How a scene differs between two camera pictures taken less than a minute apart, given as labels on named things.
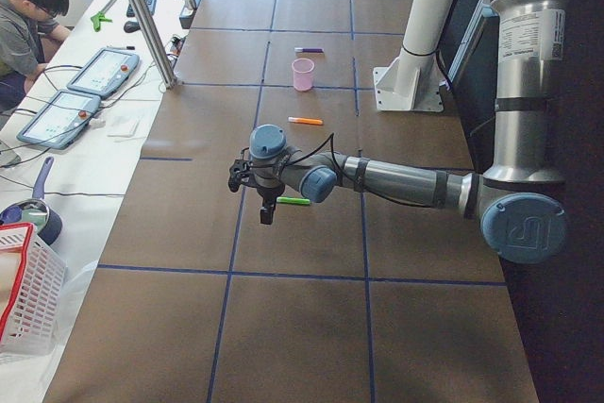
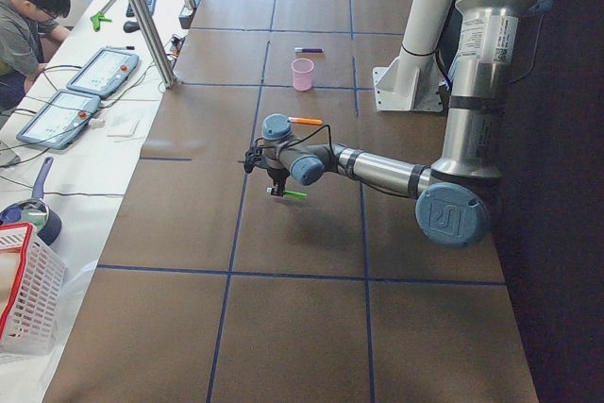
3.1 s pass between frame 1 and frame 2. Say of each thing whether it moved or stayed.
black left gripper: moved
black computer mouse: stayed
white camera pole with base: stayed
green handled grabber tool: stayed
